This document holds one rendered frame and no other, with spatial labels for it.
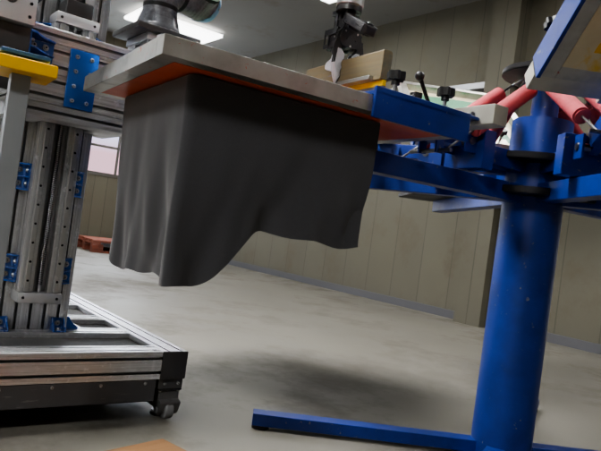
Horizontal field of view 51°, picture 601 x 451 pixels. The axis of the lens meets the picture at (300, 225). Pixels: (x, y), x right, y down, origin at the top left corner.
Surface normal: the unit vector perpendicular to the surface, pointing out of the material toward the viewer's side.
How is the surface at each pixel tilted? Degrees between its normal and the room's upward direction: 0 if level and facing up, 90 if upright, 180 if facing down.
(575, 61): 148
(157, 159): 93
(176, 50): 90
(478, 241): 90
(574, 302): 90
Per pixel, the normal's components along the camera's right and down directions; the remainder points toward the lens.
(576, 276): -0.79, -0.11
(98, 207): 0.61, 0.07
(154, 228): -0.54, 0.03
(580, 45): -0.09, 0.84
